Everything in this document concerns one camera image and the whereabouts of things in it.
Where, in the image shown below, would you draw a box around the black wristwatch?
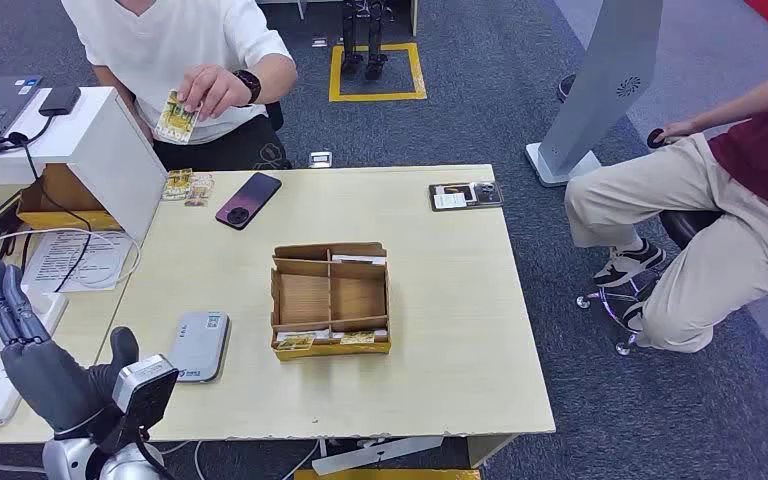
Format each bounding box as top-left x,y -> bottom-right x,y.
232,69 -> 263,107

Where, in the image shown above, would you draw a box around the wooden desk leg panel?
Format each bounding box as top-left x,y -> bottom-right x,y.
466,433 -> 519,469

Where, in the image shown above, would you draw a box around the black wheeled stool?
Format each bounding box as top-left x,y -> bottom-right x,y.
576,208 -> 726,358

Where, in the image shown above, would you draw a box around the grey kiosk stand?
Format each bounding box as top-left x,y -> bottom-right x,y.
524,0 -> 665,188

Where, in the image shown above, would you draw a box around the black office chair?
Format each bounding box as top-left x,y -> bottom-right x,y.
264,99 -> 286,134

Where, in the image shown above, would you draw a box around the grey card reader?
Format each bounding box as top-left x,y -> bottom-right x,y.
166,311 -> 232,384

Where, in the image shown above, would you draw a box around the black usb hub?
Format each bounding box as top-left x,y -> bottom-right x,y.
38,84 -> 83,118

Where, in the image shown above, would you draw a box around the black humanoid robot legs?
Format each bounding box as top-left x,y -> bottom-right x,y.
340,0 -> 392,82

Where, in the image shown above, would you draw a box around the person's left hand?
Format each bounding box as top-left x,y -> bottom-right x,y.
177,64 -> 253,122

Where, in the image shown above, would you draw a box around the white looped cable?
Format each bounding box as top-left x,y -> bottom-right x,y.
0,227 -> 142,289

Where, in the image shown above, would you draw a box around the thin black cable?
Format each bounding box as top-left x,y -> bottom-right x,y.
0,113 -> 95,294

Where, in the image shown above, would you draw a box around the yellow cardboard box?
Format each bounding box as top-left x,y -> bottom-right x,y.
16,163 -> 124,233

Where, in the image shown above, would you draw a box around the black card tray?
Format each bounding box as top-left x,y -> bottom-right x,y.
428,180 -> 506,213

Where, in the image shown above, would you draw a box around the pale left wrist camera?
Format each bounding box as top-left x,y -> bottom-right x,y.
95,354 -> 181,455

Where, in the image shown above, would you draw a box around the white metal bracket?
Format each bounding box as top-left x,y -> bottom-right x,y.
311,435 -> 446,477

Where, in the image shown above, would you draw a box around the printed paper sheet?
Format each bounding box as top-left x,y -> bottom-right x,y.
20,228 -> 135,294

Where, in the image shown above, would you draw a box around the yellow panel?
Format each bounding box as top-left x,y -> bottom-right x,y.
293,468 -> 483,480

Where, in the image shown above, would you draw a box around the wooden divided card box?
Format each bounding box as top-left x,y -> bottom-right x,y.
269,241 -> 393,362

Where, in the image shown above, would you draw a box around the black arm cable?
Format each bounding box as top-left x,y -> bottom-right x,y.
133,429 -> 177,480

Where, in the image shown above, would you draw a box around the yellow floor tape square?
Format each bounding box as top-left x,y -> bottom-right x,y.
328,42 -> 428,103

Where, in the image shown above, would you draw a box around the person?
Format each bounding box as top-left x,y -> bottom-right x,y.
564,39 -> 768,354
60,0 -> 299,172

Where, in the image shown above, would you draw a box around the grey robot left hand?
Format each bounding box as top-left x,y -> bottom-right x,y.
0,259 -> 140,437

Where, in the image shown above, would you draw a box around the black power adapter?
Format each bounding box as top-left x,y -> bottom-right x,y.
0,190 -> 26,233

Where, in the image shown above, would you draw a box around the purple smartphone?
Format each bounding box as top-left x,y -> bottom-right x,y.
214,172 -> 283,232

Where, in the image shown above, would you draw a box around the person's right hand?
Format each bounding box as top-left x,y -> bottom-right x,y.
662,119 -> 698,144

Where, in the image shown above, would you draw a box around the white desk riser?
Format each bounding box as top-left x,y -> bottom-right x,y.
0,86 -> 169,243

